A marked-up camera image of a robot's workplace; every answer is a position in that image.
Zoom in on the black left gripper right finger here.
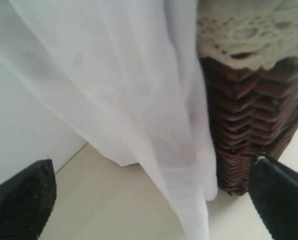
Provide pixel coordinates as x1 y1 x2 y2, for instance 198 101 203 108
248 155 298 240

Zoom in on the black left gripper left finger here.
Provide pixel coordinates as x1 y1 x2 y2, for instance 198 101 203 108
0 159 57 240

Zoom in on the white shirt with red lettering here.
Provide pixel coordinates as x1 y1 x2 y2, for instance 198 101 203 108
0 0 218 240

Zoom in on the dark brown wicker basket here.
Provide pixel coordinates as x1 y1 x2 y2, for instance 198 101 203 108
200 57 298 196

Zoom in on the cream lace cloth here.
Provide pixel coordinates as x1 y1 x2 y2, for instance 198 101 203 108
197 0 298 70

